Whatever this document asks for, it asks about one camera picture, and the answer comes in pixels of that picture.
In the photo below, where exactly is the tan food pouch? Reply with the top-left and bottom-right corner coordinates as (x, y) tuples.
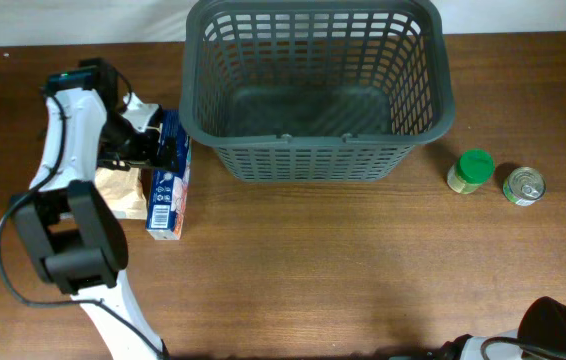
(95, 168), (147, 221)

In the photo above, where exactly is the blue carton box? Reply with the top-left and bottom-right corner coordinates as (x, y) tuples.
(146, 110), (192, 240)

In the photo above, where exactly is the grey plastic basket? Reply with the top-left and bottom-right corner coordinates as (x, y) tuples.
(179, 0), (455, 183)

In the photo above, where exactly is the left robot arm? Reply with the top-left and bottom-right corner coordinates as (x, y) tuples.
(0, 58), (188, 359)

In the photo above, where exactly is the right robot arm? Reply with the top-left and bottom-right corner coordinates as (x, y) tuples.
(428, 296), (566, 360)

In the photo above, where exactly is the green lid jar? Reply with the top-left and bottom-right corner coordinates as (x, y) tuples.
(447, 149), (495, 194)

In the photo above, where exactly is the silver tin can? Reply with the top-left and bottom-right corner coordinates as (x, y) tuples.
(502, 167), (546, 206)

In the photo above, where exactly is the left black cable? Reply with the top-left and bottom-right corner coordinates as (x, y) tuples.
(0, 69), (169, 360)

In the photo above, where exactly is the black cable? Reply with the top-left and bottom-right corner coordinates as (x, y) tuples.
(480, 335), (566, 360)
(0, 69), (169, 360)

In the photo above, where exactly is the right black cable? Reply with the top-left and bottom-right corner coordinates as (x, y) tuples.
(480, 335), (566, 360)

